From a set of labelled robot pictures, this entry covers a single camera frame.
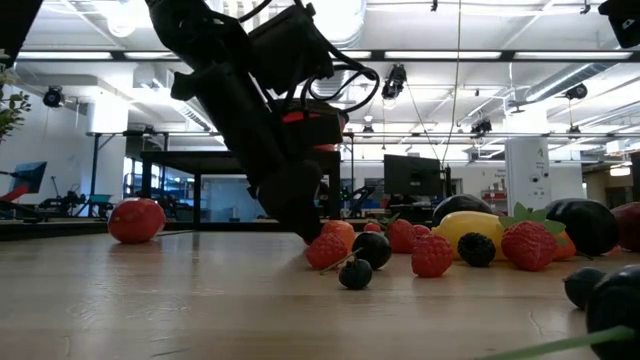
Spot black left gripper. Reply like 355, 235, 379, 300
169, 62, 350, 245

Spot red collapsible colander grey rim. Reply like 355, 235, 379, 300
279, 97, 351, 153

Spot red raspberry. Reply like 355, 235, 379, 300
410, 233, 455, 279
305, 232, 350, 271

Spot black cherry green stem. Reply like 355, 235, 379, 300
474, 263, 640, 360
319, 231, 394, 276

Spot dark purple round fruit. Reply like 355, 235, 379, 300
543, 197, 620, 257
431, 193, 494, 227

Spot background robot workstation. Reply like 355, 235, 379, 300
319, 182, 379, 220

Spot small orange peach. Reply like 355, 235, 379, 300
552, 230, 578, 261
319, 219, 357, 251

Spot black monitor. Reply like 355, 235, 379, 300
383, 153, 444, 199

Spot black perforated metal shelf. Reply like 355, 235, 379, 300
139, 149, 343, 231

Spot small dark blueberry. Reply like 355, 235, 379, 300
563, 266, 609, 311
338, 257, 374, 291

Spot red strawberry green leaves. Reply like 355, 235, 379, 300
498, 201, 567, 273
382, 212, 417, 255

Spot overhead light bar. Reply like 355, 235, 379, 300
14, 48, 640, 63

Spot large red pepper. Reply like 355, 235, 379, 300
107, 197, 167, 245

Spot white pillar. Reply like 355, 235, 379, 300
504, 137, 554, 217

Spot blackberry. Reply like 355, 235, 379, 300
457, 231, 497, 268

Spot blue tilted screen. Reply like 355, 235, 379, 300
7, 160, 49, 196

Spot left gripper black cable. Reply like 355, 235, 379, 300
298, 47, 381, 115

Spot black overhead camera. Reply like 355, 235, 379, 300
380, 63, 409, 101

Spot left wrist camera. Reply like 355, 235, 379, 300
247, 2, 335, 96

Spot silver ventilation duct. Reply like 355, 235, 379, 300
319, 0, 369, 101

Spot thin hanging cable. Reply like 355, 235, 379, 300
441, 0, 464, 169

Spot black aluminium table frame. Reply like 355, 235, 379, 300
0, 218, 311, 242

